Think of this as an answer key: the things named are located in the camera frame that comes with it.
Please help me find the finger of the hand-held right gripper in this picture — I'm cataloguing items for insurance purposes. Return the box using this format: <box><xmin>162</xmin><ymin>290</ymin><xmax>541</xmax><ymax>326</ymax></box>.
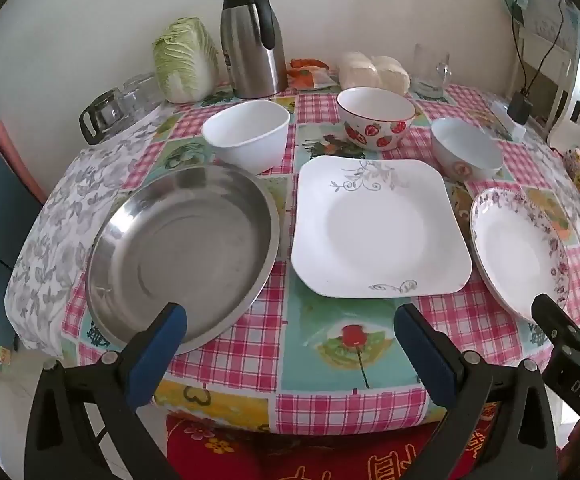
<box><xmin>531</xmin><ymin>294</ymin><xmax>580</xmax><ymax>347</ymax></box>

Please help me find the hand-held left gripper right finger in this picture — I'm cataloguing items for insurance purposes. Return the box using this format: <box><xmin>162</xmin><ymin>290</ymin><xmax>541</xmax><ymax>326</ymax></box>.
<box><xmin>394</xmin><ymin>303</ymin><xmax>557</xmax><ymax>480</ymax></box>

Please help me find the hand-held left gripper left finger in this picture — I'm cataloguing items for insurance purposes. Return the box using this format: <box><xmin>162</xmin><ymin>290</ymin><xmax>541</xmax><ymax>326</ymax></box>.
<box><xmin>24</xmin><ymin>302</ymin><xmax>189</xmax><ymax>480</ymax></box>

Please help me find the round floral rim plate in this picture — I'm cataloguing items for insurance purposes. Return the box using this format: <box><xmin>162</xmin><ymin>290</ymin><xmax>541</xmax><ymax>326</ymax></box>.
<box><xmin>470</xmin><ymin>187</ymin><xmax>571</xmax><ymax>325</ymax></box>

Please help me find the square white plate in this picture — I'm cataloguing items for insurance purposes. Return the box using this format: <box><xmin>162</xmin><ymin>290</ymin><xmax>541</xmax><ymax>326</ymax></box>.
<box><xmin>291</xmin><ymin>155</ymin><xmax>472</xmax><ymax>298</ymax></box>

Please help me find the white bowl with pink print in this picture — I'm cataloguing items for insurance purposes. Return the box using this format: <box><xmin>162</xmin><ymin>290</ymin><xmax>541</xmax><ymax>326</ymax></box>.
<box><xmin>430</xmin><ymin>118</ymin><xmax>504</xmax><ymax>182</ymax></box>

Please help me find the strawberry print bowl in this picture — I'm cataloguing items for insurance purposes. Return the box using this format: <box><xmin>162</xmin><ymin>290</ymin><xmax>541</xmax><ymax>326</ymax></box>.
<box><xmin>337</xmin><ymin>87</ymin><xmax>417</xmax><ymax>152</ymax></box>

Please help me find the plain white bowl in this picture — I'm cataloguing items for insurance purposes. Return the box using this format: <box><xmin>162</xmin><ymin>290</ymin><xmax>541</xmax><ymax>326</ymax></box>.
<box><xmin>201</xmin><ymin>100</ymin><xmax>291</xmax><ymax>175</ymax></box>

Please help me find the pink checkered tablecloth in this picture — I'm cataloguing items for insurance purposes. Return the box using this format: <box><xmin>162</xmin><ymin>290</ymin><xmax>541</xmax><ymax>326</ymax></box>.
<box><xmin>62</xmin><ymin>82</ymin><xmax>580</xmax><ymax>433</ymax></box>

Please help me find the red cushion with gold print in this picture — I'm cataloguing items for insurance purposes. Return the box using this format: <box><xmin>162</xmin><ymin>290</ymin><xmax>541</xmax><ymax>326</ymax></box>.
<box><xmin>165</xmin><ymin>412</ymin><xmax>501</xmax><ymax>480</ymax></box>

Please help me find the grey floral tablecloth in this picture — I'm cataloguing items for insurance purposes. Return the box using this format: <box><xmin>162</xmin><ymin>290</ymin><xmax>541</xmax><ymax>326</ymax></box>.
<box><xmin>4</xmin><ymin>95</ymin><xmax>580</xmax><ymax>358</ymax></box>

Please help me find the white power strip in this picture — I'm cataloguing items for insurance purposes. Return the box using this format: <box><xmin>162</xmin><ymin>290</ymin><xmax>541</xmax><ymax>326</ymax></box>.
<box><xmin>490</xmin><ymin>100</ymin><xmax>527</xmax><ymax>142</ymax></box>

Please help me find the white carved chair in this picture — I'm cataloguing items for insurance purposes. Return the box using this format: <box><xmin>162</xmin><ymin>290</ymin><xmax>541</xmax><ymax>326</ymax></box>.
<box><xmin>545</xmin><ymin>10</ymin><xmax>580</xmax><ymax>161</ymax></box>

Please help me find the black power adapter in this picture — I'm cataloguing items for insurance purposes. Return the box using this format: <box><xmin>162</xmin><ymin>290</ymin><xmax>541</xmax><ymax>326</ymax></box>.
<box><xmin>507</xmin><ymin>91</ymin><xmax>534</xmax><ymax>125</ymax></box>

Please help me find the clear drinking glass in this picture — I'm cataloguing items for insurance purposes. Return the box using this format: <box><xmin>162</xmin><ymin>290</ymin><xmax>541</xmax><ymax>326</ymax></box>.
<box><xmin>120</xmin><ymin>74</ymin><xmax>163</xmax><ymax>116</ymax></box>

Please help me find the clear glass mug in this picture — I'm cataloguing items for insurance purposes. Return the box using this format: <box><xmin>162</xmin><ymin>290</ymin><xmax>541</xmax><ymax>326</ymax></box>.
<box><xmin>412</xmin><ymin>43</ymin><xmax>453</xmax><ymax>101</ymax></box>

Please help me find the white wooden rack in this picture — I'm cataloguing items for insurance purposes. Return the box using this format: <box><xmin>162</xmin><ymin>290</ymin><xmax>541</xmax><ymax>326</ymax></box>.
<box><xmin>515</xmin><ymin>25</ymin><xmax>577</xmax><ymax>126</ymax></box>

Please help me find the bag of steamed buns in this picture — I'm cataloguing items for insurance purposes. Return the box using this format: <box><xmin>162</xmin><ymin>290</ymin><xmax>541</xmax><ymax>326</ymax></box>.
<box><xmin>339</xmin><ymin>51</ymin><xmax>411</xmax><ymax>95</ymax></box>

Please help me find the napa cabbage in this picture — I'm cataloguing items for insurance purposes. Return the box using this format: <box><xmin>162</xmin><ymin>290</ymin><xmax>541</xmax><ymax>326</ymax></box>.
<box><xmin>152</xmin><ymin>16</ymin><xmax>221</xmax><ymax>103</ymax></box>

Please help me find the orange snack packet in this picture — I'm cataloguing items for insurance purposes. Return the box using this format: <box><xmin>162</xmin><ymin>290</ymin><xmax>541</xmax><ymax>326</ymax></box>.
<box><xmin>288</xmin><ymin>58</ymin><xmax>341</xmax><ymax>92</ymax></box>

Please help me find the pale patterned cloth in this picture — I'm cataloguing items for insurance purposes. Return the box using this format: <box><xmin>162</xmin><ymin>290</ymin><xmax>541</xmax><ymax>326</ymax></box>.
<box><xmin>504</xmin><ymin>0</ymin><xmax>573</xmax><ymax>51</ymax></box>

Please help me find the stainless steel thermos jug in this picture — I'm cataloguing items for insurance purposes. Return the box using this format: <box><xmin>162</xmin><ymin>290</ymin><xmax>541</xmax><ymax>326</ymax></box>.
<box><xmin>220</xmin><ymin>0</ymin><xmax>289</xmax><ymax>100</ymax></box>

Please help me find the black cable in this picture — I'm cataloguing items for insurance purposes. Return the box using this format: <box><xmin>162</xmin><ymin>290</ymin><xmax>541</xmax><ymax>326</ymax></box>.
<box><xmin>509</xmin><ymin>0</ymin><xmax>578</xmax><ymax>96</ymax></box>

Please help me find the glass pot with black handle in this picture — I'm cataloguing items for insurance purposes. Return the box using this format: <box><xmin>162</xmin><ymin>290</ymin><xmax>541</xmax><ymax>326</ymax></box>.
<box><xmin>80</xmin><ymin>87</ymin><xmax>130</xmax><ymax>146</ymax></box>

